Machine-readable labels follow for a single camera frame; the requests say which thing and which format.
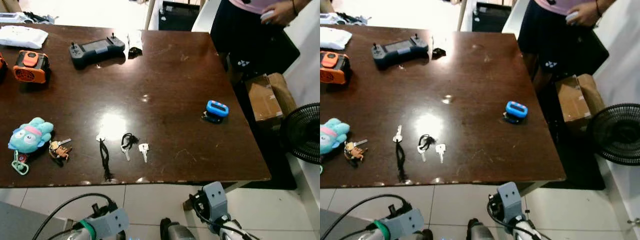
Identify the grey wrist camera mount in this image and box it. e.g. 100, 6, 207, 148
202, 180, 230, 224
376, 208, 425, 240
496, 181, 524, 224
75, 207, 130, 240

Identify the person in black skirt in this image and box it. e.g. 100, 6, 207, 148
517, 0, 619, 77
209, 0, 302, 77

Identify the wooden pole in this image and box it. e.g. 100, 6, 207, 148
457, 0, 469, 32
144, 0, 157, 31

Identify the white and black clutter pile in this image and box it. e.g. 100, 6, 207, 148
0, 12, 57, 25
320, 12, 372, 26

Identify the green carabiner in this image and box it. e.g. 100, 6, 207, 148
11, 149, 30, 176

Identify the key with brown figure charm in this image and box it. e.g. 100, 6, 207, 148
48, 138, 74, 164
343, 138, 369, 162

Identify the blue plush toy keychain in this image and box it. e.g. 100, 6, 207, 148
320, 118, 351, 155
7, 117, 55, 154

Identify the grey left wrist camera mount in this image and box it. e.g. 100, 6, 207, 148
376, 208, 425, 240
75, 207, 130, 240

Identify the small blue black device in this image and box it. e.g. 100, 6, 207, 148
202, 100, 230, 124
502, 100, 529, 125

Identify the person's hand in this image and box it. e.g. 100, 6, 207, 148
568, 1, 601, 27
262, 1, 298, 27

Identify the key with long black lanyard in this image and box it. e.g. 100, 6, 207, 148
392, 124, 409, 184
96, 132, 115, 182

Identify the black case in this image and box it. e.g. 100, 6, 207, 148
472, 2, 511, 34
157, 1, 201, 32

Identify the key with black cord loop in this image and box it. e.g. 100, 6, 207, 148
120, 132, 140, 162
417, 133, 435, 163

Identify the white folded cloth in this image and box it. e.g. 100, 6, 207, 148
320, 26, 354, 51
0, 25, 49, 50

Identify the brown cardboard box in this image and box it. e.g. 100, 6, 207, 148
554, 73, 606, 124
244, 73, 298, 123

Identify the black floor fan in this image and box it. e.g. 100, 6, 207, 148
279, 102, 321, 165
585, 103, 640, 166

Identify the black handheld controller with screen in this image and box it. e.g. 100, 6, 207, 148
371, 34, 430, 70
68, 33, 127, 70

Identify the brown wooden table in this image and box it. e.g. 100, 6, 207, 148
0, 22, 272, 189
320, 23, 567, 190

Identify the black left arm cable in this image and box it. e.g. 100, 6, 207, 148
32, 192, 115, 240
321, 194, 408, 240

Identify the white board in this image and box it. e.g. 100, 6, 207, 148
501, 0, 531, 36
192, 0, 222, 34

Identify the clear white plastic wrapper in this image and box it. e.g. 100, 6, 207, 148
127, 31, 144, 50

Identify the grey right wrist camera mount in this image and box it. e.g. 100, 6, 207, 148
202, 180, 230, 224
496, 181, 524, 224

